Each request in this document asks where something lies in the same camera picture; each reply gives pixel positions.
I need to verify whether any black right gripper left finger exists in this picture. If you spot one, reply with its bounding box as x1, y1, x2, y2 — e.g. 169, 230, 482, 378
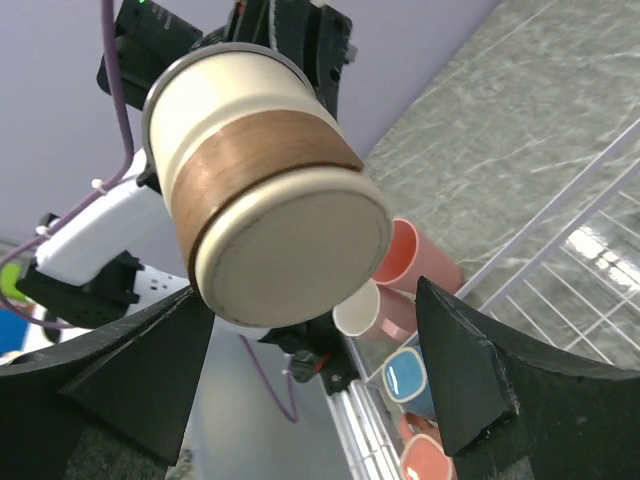
1, 288, 214, 480

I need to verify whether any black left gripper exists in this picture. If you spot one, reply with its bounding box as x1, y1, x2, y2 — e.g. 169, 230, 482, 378
224, 0, 357, 116

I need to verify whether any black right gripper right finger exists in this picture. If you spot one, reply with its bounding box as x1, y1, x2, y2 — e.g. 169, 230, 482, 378
416, 278, 639, 479

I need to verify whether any blue patterned mug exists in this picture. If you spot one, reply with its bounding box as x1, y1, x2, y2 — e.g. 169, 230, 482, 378
382, 346, 436, 422

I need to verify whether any pink mug white inside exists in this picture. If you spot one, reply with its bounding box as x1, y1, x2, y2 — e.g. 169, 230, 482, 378
332, 280, 417, 344

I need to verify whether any salmon tumbler cup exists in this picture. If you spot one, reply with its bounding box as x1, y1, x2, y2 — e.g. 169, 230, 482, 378
372, 218, 464, 295

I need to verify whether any steel cup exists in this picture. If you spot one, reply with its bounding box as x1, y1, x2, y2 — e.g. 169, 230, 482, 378
143, 43, 393, 328

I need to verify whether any salmon mug white inside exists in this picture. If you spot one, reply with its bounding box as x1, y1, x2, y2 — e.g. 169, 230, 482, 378
398, 412, 457, 480

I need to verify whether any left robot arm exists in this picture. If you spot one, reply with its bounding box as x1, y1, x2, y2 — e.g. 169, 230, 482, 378
17, 1, 356, 330

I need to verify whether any white wire dish rack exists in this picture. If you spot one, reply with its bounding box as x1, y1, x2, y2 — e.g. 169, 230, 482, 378
344, 114, 640, 480

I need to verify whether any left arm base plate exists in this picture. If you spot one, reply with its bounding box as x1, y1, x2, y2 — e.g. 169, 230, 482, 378
259, 312, 360, 396

